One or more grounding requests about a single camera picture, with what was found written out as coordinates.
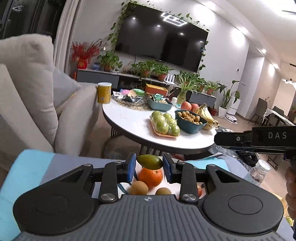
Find brown kiwi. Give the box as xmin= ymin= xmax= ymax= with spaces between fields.
xmin=155 ymin=187 xmax=171 ymax=195
xmin=128 ymin=181 xmax=149 ymax=195

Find large orange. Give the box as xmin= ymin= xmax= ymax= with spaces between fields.
xmin=137 ymin=168 xmax=163 ymax=189

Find green olive-shaped fruit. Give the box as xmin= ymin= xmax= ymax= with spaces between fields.
xmin=137 ymin=154 xmax=163 ymax=170

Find red apple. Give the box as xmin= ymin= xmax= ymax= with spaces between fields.
xmin=197 ymin=185 xmax=202 ymax=197

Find tray of green fruits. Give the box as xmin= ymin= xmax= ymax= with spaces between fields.
xmin=150 ymin=110 xmax=180 ymax=138

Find person's right hand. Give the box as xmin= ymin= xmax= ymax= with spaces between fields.
xmin=285 ymin=167 xmax=296 ymax=220

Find striped white ceramic bowl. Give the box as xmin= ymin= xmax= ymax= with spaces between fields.
xmin=116 ymin=159 xmax=206 ymax=200

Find plastic jar white lid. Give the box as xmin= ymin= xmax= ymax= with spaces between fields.
xmin=244 ymin=159 xmax=270 ymax=186

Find teal bowl of longans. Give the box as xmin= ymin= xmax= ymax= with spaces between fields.
xmin=175 ymin=110 xmax=207 ymax=134

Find round white coffee table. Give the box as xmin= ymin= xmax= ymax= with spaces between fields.
xmin=102 ymin=99 xmax=216 ymax=155

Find white robot vacuum dock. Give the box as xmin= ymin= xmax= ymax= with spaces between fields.
xmin=225 ymin=96 xmax=240 ymax=124

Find bunch of bananas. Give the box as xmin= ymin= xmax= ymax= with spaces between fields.
xmin=194 ymin=103 xmax=220 ymax=130

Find red apples on table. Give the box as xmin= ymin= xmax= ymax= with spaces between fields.
xmin=181 ymin=101 xmax=199 ymax=112

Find tall potted plant white pot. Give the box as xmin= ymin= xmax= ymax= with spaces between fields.
xmin=215 ymin=80 xmax=240 ymax=118

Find teal snack tray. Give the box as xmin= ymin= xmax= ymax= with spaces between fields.
xmin=147 ymin=93 xmax=173 ymax=111

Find yellow canister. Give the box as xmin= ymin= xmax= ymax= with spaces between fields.
xmin=97 ymin=82 xmax=112 ymax=104

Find orange box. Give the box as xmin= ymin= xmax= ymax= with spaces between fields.
xmin=145 ymin=84 xmax=168 ymax=96

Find tv console cabinet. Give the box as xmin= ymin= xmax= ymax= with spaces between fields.
xmin=77 ymin=69 xmax=216 ymax=107

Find beige sofa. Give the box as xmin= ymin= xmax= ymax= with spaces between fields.
xmin=1 ymin=34 xmax=99 ymax=171

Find grey throw pillow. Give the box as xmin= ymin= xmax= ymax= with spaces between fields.
xmin=53 ymin=67 xmax=81 ymax=109

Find red flower vase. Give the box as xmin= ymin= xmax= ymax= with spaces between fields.
xmin=71 ymin=39 xmax=102 ymax=69

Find wall-mounted black television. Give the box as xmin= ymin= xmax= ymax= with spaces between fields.
xmin=115 ymin=3 xmax=208 ymax=72

